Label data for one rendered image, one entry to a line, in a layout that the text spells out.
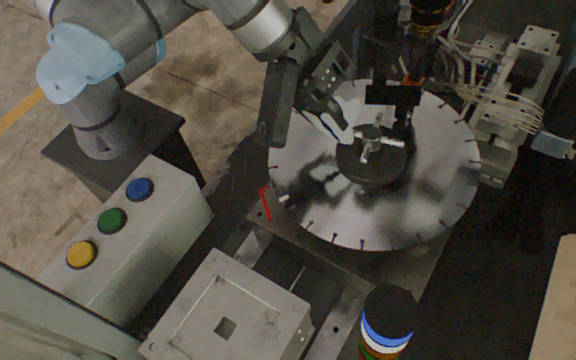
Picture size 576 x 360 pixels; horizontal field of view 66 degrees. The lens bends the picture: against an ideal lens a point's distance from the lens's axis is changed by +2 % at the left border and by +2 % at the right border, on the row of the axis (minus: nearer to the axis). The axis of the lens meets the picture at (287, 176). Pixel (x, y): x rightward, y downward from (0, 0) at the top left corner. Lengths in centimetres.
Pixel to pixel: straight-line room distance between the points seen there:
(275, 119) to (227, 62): 177
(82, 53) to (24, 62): 230
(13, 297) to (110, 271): 26
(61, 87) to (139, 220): 32
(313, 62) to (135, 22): 23
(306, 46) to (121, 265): 45
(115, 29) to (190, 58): 185
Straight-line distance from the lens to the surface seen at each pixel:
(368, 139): 66
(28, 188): 224
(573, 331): 88
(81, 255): 79
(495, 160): 91
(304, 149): 72
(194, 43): 249
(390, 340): 39
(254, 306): 67
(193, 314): 69
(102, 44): 56
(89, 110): 100
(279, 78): 57
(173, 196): 78
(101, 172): 108
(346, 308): 80
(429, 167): 71
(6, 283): 50
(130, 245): 77
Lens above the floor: 153
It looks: 57 degrees down
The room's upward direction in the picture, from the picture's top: 11 degrees counter-clockwise
